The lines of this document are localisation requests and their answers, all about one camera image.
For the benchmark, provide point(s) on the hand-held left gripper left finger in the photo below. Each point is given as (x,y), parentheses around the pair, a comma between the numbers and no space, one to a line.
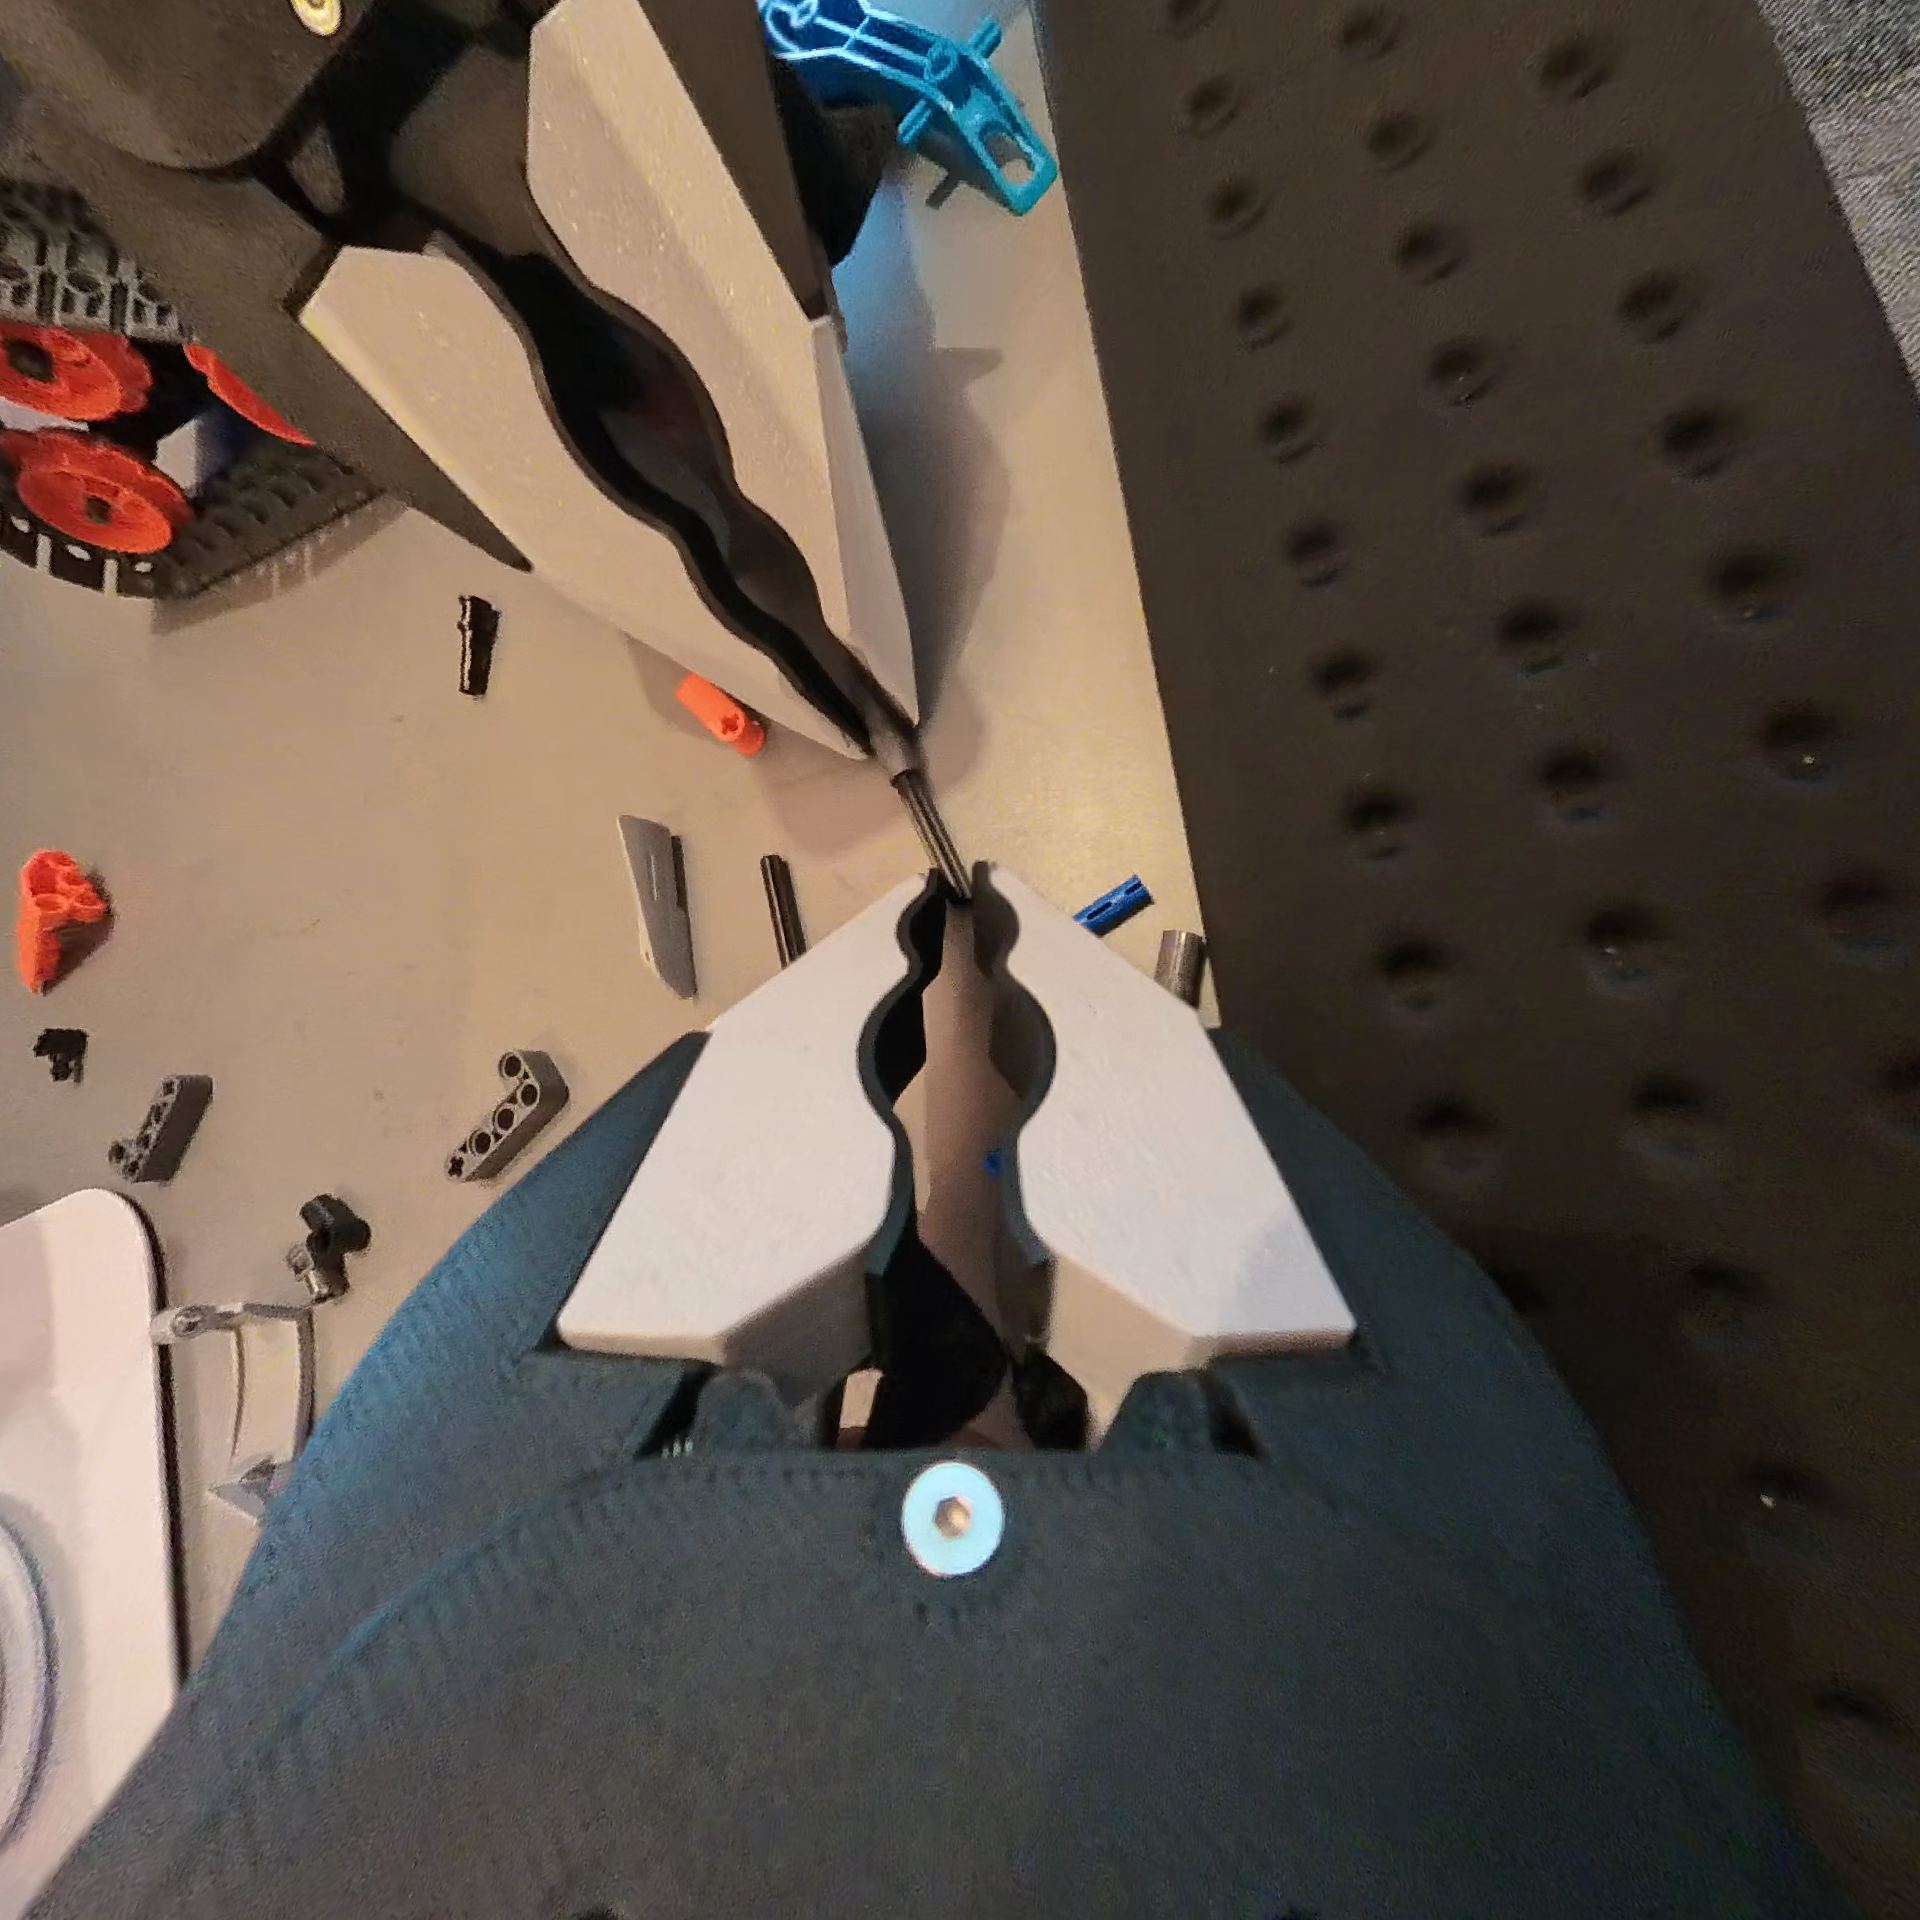
(721,1202)

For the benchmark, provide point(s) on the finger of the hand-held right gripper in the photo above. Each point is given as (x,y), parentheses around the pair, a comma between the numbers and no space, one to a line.
(451,390)
(674,224)

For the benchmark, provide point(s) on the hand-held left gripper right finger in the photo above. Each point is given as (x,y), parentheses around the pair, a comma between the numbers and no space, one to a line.
(1185,1202)

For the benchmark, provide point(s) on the black connector pin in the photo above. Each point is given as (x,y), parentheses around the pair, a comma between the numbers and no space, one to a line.
(475,645)
(937,840)

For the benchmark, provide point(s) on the orange two-hole beam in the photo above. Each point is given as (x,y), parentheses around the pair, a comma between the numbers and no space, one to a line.
(721,717)

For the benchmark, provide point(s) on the grey angled liftarm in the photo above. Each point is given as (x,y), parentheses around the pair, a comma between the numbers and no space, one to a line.
(511,1119)

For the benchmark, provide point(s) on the black axle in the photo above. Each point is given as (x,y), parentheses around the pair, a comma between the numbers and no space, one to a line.
(783,908)

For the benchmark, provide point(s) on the long blue pin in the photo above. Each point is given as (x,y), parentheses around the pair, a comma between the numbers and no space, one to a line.
(1113,907)

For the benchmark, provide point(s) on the tracked toy vehicle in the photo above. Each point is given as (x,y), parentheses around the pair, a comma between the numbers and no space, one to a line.
(119,422)

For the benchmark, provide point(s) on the black connector with grey pin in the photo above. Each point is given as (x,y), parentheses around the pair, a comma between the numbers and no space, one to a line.
(330,1244)

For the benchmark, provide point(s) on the black studded mat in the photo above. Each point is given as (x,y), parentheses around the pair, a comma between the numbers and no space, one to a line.
(1499,901)

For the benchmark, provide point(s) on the grey curved panel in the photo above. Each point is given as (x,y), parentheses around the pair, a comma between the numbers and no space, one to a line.
(195,1322)

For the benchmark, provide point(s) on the dark grey beam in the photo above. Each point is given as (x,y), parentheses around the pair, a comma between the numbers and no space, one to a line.
(160,1127)

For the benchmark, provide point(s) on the orange brick with holes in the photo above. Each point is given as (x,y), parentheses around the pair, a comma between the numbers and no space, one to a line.
(59,918)

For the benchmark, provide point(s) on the small black pin piece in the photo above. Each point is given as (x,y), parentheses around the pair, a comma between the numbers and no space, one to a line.
(59,1053)

